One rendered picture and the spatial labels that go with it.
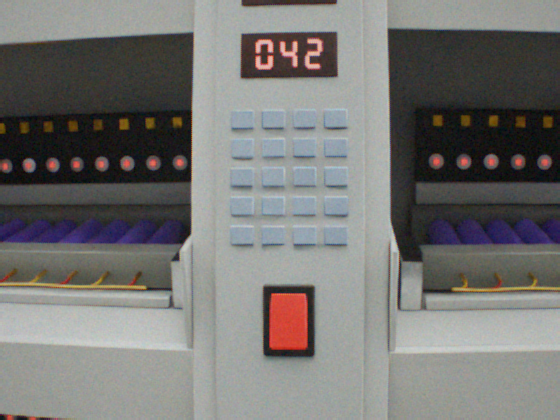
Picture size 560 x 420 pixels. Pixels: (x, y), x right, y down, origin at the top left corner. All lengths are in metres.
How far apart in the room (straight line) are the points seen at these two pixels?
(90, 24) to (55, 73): 0.22
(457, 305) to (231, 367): 0.13
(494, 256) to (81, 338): 0.23
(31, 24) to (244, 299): 0.18
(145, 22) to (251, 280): 0.14
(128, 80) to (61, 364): 0.27
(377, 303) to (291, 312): 0.04
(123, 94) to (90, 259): 0.18
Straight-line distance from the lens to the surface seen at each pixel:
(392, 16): 0.35
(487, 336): 0.35
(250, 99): 0.33
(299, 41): 0.33
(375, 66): 0.33
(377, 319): 0.33
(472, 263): 0.40
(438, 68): 0.54
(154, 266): 0.41
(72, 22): 0.37
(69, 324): 0.38
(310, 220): 0.32
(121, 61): 0.57
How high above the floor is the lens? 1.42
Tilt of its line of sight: 1 degrees up
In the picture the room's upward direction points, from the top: straight up
